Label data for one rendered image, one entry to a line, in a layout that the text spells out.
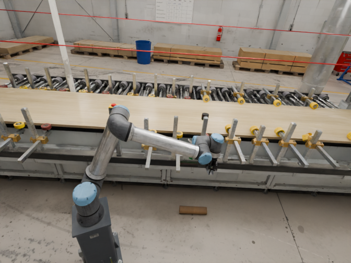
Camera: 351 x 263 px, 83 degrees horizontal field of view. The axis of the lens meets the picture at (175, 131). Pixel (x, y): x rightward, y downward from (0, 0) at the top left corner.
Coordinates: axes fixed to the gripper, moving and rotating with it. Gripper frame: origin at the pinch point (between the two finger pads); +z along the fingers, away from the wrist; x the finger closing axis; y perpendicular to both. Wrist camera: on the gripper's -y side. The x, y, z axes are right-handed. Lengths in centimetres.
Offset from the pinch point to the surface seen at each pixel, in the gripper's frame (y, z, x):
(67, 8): -793, -83, -482
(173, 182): -52, 69, -26
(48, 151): -28, 13, -147
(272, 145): -52, 4, 74
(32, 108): -71, -9, -183
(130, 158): -26, 13, -69
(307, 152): -30, -7, 94
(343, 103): -164, -8, 222
